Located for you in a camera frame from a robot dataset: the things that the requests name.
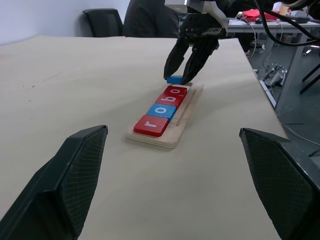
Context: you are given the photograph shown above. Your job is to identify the red letter tile b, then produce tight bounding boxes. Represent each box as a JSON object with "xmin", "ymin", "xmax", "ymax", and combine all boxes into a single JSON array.
[{"xmin": 154, "ymin": 93, "xmax": 187, "ymax": 109}]

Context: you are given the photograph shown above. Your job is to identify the red letter tile r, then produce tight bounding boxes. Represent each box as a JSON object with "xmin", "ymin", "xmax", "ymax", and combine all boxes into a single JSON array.
[{"xmin": 133, "ymin": 114, "xmax": 169, "ymax": 138}]

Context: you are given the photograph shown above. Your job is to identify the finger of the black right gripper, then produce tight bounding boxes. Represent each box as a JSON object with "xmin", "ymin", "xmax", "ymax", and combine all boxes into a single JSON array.
[
  {"xmin": 163, "ymin": 37, "xmax": 193, "ymax": 80},
  {"xmin": 180, "ymin": 38, "xmax": 220, "ymax": 86}
]

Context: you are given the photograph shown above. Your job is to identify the crumpled silver plastic wrap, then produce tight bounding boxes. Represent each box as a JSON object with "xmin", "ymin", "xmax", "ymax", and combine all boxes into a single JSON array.
[{"xmin": 262, "ymin": 62, "xmax": 288, "ymax": 87}]

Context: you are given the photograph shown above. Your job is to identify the red letter tile o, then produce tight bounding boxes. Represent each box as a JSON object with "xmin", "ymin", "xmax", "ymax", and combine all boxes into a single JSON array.
[{"xmin": 162, "ymin": 85, "xmax": 188, "ymax": 97}]

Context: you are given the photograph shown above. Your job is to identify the person in dark jacket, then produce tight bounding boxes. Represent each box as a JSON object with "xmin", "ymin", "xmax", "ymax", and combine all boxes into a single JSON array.
[{"xmin": 122, "ymin": 0, "xmax": 181, "ymax": 39}]

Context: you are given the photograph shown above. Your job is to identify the black chair base legs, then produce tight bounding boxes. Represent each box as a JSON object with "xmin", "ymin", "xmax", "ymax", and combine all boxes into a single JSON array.
[{"xmin": 299, "ymin": 46, "xmax": 320, "ymax": 95}]

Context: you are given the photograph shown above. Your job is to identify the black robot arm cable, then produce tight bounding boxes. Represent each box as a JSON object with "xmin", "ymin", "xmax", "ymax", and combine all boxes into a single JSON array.
[{"xmin": 253, "ymin": 0, "xmax": 320, "ymax": 47}]

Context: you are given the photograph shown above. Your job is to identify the wooden letter tray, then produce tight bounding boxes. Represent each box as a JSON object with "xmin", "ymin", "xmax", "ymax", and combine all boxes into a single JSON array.
[{"xmin": 124, "ymin": 82, "xmax": 205, "ymax": 149}]

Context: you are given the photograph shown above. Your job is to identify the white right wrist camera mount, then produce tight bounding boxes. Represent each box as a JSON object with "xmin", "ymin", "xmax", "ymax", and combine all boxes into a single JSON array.
[{"xmin": 164, "ymin": 0, "xmax": 229, "ymax": 30}]

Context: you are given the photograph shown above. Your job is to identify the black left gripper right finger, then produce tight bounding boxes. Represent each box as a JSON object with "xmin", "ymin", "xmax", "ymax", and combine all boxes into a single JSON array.
[{"xmin": 239, "ymin": 127, "xmax": 320, "ymax": 240}]

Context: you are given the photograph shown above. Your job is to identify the grey office desk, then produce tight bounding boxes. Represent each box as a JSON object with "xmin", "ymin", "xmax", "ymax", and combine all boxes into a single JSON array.
[{"xmin": 226, "ymin": 18, "xmax": 320, "ymax": 111}]

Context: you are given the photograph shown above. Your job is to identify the blue letter tile o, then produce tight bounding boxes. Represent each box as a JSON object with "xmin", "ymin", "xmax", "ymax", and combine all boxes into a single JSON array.
[{"xmin": 145, "ymin": 104, "xmax": 177, "ymax": 120}]

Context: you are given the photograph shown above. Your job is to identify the red cloth item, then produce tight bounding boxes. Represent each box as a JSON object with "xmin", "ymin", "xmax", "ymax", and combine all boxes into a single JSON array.
[{"xmin": 242, "ymin": 8, "xmax": 276, "ymax": 22}]

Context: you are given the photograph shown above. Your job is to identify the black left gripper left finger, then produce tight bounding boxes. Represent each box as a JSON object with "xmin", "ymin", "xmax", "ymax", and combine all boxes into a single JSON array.
[{"xmin": 0, "ymin": 124, "xmax": 109, "ymax": 240}]

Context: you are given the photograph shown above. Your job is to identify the black office chair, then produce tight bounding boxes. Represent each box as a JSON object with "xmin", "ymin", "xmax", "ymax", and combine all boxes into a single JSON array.
[{"xmin": 82, "ymin": 8, "xmax": 124, "ymax": 38}]

